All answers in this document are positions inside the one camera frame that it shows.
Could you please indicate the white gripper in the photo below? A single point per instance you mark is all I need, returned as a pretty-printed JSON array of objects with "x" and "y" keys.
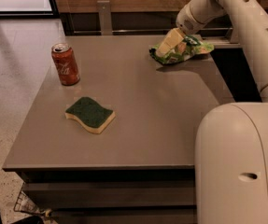
[{"x": 186, "y": 20}]

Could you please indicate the grey drawer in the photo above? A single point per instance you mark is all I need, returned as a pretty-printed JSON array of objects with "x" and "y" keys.
[
  {"x": 111, "y": 194},
  {"x": 126, "y": 216}
]

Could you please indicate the grey upper drawer front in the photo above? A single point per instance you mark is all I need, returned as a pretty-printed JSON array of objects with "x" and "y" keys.
[{"x": 111, "y": 194}]

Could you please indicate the wire basket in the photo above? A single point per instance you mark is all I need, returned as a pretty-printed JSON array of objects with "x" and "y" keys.
[{"x": 25, "y": 205}]

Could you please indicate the left metal bracket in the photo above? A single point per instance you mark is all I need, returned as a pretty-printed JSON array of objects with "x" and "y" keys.
[{"x": 104, "y": 14}]

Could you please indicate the horizontal metal rail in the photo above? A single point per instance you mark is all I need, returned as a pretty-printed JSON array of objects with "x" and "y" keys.
[{"x": 127, "y": 32}]

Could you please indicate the grey drawer cabinet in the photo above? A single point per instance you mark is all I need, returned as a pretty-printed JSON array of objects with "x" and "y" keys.
[{"x": 118, "y": 146}]

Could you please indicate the red cola can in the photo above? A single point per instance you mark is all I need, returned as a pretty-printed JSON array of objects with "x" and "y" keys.
[{"x": 65, "y": 62}]

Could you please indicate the green rice chip bag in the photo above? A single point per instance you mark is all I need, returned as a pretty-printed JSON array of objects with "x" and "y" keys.
[{"x": 185, "y": 50}]

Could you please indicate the green and yellow sponge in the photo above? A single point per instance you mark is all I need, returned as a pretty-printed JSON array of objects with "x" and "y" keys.
[{"x": 90, "y": 115}]

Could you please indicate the grey lower drawer front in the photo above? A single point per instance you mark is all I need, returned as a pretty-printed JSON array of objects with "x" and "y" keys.
[{"x": 126, "y": 216}]

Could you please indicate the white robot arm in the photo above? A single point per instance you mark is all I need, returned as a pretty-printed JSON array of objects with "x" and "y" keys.
[{"x": 231, "y": 148}]

